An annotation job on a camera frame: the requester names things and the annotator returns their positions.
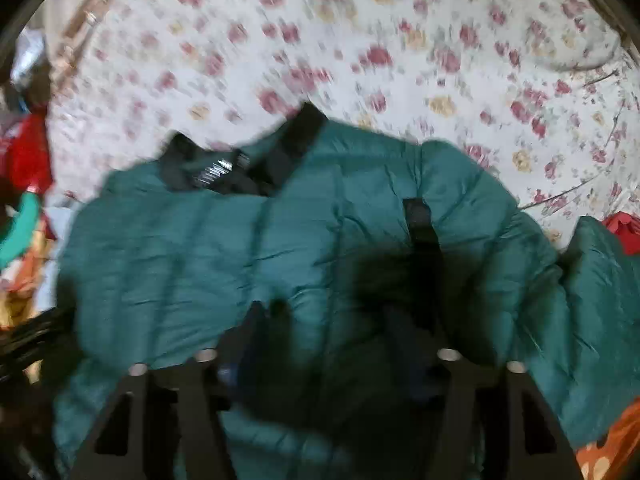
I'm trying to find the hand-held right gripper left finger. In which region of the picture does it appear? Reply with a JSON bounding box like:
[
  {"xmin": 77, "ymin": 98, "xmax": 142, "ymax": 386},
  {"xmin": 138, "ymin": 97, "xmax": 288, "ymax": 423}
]
[{"xmin": 70, "ymin": 300, "xmax": 293, "ymax": 480}]

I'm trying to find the green puffer jacket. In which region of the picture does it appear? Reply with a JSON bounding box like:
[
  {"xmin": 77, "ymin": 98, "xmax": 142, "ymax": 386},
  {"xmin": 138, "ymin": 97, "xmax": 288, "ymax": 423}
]
[{"xmin": 52, "ymin": 102, "xmax": 640, "ymax": 480}]

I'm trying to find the yellow orange patterned cloth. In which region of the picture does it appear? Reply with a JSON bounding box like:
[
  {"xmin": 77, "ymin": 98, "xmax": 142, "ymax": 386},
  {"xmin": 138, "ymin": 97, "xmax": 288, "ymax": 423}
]
[{"xmin": 0, "ymin": 215, "xmax": 58, "ymax": 333}]

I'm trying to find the floral bed sheet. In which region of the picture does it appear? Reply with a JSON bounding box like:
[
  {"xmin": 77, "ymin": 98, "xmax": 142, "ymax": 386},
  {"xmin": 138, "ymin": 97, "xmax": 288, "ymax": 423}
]
[{"xmin": 42, "ymin": 0, "xmax": 640, "ymax": 253}]

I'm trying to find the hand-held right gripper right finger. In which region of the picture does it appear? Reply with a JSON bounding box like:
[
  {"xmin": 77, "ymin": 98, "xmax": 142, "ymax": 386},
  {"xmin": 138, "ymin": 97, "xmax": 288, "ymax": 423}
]
[{"xmin": 382, "ymin": 305, "xmax": 586, "ymax": 480}]

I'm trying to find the floral pillow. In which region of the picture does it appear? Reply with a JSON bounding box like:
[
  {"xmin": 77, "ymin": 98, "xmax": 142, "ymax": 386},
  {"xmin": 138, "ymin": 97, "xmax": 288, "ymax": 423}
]
[{"xmin": 520, "ymin": 0, "xmax": 623, "ymax": 73}]

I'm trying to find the red cloth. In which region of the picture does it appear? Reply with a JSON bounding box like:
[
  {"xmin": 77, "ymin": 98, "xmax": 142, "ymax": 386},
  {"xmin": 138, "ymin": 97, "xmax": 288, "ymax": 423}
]
[{"xmin": 0, "ymin": 112, "xmax": 55, "ymax": 196}]

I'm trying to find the teal clothes hanger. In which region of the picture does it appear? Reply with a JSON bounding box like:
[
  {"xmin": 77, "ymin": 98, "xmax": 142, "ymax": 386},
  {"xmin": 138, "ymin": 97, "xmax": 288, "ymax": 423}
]
[{"xmin": 0, "ymin": 191, "xmax": 43, "ymax": 271}]

